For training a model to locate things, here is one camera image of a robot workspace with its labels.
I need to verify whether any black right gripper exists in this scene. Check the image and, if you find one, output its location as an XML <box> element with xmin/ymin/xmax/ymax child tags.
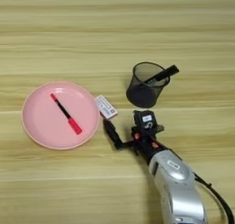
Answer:
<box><xmin>102</xmin><ymin>118</ymin><xmax>182</xmax><ymax>166</ymax></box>

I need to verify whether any black mesh pen cup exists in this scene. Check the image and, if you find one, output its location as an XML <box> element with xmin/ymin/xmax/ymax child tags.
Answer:
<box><xmin>125</xmin><ymin>62</ymin><xmax>171</xmax><ymax>109</ymax></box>

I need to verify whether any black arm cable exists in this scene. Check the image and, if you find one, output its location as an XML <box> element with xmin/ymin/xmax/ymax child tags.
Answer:
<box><xmin>193</xmin><ymin>172</ymin><xmax>235</xmax><ymax>224</ymax></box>

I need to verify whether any black marker pen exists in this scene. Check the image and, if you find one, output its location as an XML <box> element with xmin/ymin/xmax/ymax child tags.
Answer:
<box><xmin>143</xmin><ymin>64</ymin><xmax>180</xmax><ymax>85</ymax></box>

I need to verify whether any red and black pen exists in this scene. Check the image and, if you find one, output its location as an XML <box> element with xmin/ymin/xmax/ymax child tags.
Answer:
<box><xmin>50</xmin><ymin>93</ymin><xmax>84</xmax><ymax>136</ymax></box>

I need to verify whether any white and red eraser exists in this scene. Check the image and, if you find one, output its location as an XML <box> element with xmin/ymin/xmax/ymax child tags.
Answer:
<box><xmin>95</xmin><ymin>95</ymin><xmax>118</xmax><ymax>121</ymax></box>

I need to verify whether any pink round plate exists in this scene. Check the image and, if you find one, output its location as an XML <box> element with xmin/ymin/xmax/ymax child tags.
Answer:
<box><xmin>21</xmin><ymin>81</ymin><xmax>101</xmax><ymax>151</ymax></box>

